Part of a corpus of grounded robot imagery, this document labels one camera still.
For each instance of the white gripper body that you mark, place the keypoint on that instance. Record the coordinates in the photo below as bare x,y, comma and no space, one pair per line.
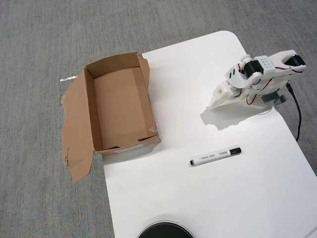
221,97

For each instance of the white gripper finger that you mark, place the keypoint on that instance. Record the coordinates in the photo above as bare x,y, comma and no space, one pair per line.
214,102

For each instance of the white marker pen black cap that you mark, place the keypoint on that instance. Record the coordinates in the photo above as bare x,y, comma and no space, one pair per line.
213,156

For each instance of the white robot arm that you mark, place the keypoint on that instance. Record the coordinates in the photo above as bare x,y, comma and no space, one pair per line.
266,65

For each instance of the open brown cardboard box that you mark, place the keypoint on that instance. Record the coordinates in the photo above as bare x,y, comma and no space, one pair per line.
119,104

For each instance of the grey table clamp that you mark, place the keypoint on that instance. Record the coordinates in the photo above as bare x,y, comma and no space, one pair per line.
271,98

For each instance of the black round object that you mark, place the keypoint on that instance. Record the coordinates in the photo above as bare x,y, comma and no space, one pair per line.
166,230

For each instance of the white paper strip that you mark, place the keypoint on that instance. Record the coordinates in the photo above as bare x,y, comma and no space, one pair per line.
67,79

